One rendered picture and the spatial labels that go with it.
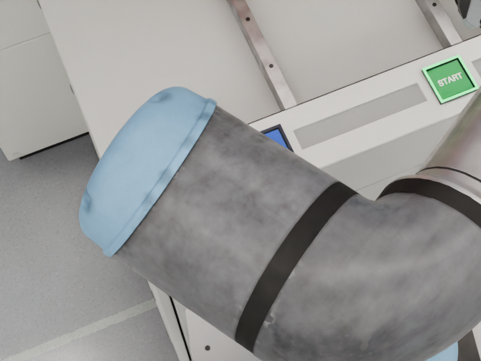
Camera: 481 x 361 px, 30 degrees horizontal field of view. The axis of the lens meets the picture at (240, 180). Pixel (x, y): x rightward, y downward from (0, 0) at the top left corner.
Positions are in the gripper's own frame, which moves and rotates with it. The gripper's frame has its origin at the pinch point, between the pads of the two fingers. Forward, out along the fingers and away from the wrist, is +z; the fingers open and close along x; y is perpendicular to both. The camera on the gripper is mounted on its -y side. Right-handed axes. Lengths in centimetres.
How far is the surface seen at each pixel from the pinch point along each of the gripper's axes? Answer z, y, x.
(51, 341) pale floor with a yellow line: 111, 16, 71
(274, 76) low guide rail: 25.6, 15.9, 18.4
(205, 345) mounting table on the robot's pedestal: 29, -16, 42
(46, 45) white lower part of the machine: 62, 59, 48
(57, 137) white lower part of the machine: 100, 59, 53
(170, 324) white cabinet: 58, -4, 45
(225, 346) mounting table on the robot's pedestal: 29, -17, 40
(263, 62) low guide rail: 25.6, 18.8, 18.9
